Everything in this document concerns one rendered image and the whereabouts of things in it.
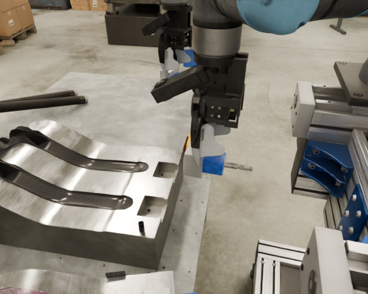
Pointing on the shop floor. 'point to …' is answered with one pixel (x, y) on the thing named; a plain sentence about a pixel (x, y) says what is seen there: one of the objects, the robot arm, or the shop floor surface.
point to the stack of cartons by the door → (89, 5)
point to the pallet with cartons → (10, 20)
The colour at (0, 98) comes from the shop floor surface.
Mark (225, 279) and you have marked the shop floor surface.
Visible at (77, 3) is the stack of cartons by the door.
